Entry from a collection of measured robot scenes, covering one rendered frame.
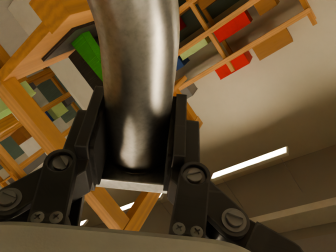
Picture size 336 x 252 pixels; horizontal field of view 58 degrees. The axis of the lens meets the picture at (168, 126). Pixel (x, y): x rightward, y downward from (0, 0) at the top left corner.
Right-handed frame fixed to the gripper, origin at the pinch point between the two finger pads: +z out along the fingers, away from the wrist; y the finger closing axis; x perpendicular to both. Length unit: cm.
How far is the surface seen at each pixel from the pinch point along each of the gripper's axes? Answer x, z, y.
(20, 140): -412, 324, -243
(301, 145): -447, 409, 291
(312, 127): -402, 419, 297
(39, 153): -409, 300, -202
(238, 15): -217, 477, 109
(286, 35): -228, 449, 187
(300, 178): -452, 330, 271
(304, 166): -456, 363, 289
